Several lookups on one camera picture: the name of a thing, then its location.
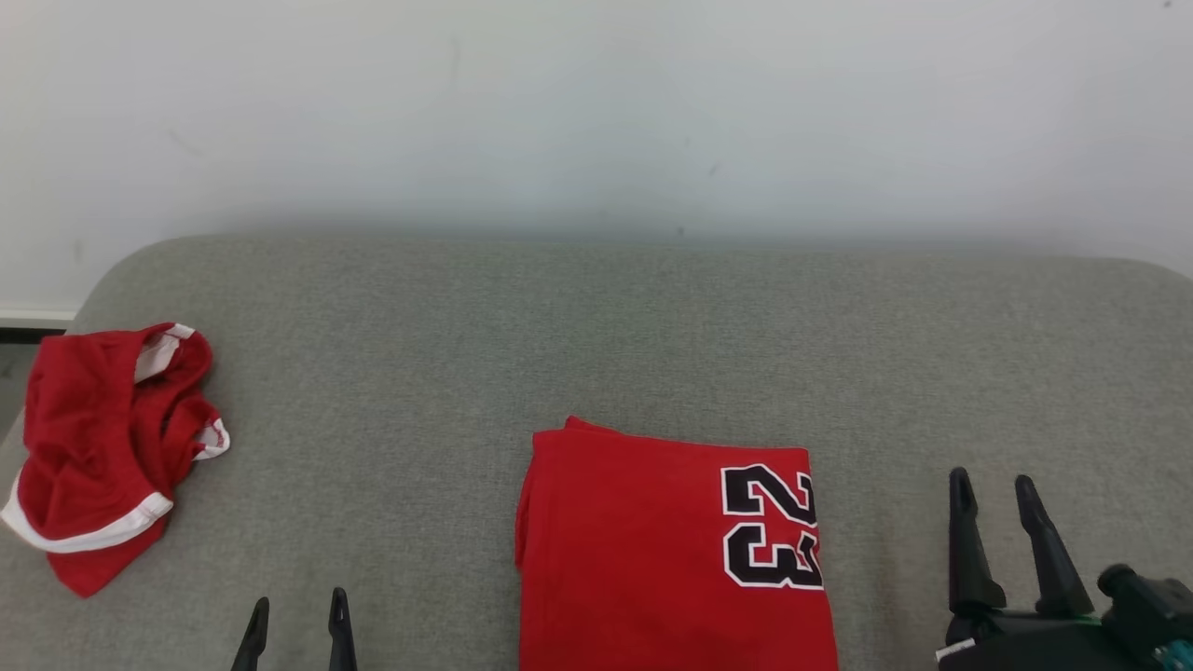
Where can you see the red jersey with number 23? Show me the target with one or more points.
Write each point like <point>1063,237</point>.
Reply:
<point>634,559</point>

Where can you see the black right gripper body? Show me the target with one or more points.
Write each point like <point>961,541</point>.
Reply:
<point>1025,643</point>

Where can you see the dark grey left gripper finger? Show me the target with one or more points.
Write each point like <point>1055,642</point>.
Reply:
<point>253,648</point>
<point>341,643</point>

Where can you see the white wall baseboard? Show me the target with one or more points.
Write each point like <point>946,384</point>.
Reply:
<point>33,317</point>

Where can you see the red shorts with white trim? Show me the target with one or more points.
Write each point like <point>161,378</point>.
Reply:
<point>93,447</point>

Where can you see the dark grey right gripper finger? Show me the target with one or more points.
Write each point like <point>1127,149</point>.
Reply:
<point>1058,582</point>
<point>971,578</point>

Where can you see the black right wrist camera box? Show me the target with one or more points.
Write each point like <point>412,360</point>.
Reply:
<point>1151,606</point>

